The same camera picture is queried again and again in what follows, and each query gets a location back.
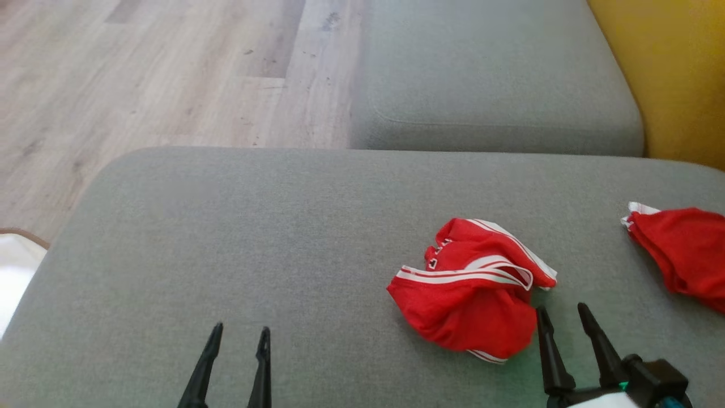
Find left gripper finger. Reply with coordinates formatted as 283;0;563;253
178;322;224;408
247;327;272;408

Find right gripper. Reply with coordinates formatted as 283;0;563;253
535;302;693;408

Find red jersey with white stripes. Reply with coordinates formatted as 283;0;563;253
387;218;558;364

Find red shorts with white panels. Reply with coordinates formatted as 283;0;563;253
620;202;725;315

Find large grey sofa seat cushion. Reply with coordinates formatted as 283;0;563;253
0;146;725;408

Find white laundry basket brown rim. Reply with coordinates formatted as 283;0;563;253
0;227;50;341

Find yellow cushion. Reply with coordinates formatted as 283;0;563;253
586;0;725;172

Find small grey sofa cushion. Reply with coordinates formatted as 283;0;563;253
348;0;645;157

